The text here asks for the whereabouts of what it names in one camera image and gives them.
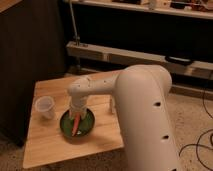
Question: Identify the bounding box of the grey metal pole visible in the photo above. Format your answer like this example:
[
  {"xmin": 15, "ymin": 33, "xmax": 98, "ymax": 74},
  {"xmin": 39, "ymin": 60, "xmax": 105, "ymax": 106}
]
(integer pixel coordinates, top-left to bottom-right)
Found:
[{"xmin": 69, "ymin": 0, "xmax": 80, "ymax": 46}]

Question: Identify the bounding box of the white bottle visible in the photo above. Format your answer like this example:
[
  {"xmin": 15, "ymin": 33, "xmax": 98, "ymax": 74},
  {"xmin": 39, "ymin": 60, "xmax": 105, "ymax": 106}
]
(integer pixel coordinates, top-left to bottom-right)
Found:
[{"xmin": 110, "ymin": 96, "xmax": 116, "ymax": 114}]

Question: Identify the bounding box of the translucent plastic cup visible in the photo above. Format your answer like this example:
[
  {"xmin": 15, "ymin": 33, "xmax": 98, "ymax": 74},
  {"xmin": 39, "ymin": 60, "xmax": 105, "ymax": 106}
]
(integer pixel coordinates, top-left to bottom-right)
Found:
[{"xmin": 35, "ymin": 96, "xmax": 55, "ymax": 119}]

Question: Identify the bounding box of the metal shelf rail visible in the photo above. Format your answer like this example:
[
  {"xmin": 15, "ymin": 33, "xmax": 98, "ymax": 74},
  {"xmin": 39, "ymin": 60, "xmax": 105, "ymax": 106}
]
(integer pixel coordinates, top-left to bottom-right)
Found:
[{"xmin": 66, "ymin": 41, "xmax": 213, "ymax": 79}]

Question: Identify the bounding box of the green bowl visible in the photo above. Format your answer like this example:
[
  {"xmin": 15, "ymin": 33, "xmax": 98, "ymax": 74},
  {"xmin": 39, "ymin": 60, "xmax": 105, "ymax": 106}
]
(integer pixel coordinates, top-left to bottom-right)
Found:
[{"xmin": 60, "ymin": 109, "xmax": 95, "ymax": 138}]

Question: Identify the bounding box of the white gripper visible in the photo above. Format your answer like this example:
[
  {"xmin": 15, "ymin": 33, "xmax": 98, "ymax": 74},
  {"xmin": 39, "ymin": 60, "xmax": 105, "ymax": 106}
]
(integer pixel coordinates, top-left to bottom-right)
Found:
[{"xmin": 69, "ymin": 96, "xmax": 87, "ymax": 120}]

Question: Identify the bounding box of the wooden shelf with clutter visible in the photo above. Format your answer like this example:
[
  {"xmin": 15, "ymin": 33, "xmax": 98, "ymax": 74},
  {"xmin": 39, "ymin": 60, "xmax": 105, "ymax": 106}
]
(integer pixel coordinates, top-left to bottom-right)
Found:
[{"xmin": 63, "ymin": 0, "xmax": 213, "ymax": 20}]

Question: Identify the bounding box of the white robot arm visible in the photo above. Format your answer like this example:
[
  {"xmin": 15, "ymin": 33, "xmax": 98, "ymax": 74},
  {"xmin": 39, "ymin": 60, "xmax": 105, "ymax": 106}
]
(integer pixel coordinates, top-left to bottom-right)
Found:
[{"xmin": 68, "ymin": 65, "xmax": 182, "ymax": 171}]

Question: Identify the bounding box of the orange pepper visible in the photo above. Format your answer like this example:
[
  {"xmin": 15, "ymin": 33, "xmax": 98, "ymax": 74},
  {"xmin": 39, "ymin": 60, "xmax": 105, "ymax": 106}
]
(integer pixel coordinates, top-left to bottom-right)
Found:
[{"xmin": 72, "ymin": 114, "xmax": 81, "ymax": 136}]

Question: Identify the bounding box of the black cable on floor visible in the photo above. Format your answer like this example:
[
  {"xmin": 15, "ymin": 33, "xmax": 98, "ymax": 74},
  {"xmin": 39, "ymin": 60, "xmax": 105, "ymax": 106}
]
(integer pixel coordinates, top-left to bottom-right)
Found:
[{"xmin": 178, "ymin": 79, "xmax": 213, "ymax": 171}]

